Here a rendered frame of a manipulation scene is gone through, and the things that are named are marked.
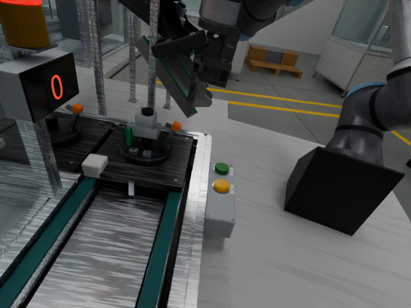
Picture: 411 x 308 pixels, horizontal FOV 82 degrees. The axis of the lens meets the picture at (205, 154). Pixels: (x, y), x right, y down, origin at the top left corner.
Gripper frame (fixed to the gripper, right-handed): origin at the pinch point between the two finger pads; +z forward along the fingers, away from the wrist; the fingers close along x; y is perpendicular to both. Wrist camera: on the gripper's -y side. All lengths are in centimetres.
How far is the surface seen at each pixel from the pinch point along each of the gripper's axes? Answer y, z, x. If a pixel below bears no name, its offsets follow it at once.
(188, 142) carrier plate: 2.2, 14.4, 5.8
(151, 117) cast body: -8.0, 3.2, -3.1
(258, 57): 135, 105, 532
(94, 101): -42, 30, 43
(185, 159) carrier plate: 2.4, 14.0, -3.0
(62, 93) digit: -20.0, -7.0, -18.6
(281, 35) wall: 265, 91, 873
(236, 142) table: 22.7, 25.1, 27.9
